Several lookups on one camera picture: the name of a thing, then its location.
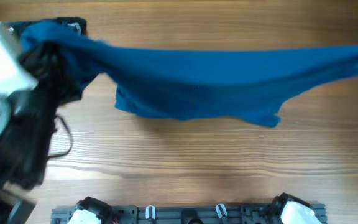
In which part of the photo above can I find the blue polo shirt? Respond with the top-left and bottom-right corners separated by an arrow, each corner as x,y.
9,19 -> 358,127

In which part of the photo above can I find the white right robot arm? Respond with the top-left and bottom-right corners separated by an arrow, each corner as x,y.
267,193 -> 327,224

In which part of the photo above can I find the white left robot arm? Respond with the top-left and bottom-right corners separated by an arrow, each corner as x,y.
0,22 -> 81,223

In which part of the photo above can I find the black folded garment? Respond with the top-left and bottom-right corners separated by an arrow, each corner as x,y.
57,17 -> 88,35

